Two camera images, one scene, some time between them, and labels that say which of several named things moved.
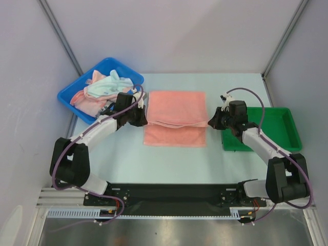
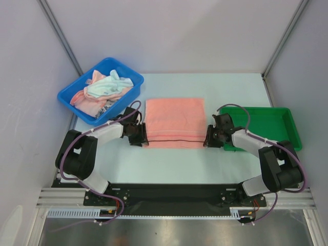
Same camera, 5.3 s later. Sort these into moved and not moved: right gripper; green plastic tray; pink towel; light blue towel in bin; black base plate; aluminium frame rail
Moved: right gripper; pink towel
Not moved: light blue towel in bin; aluminium frame rail; green plastic tray; black base plate
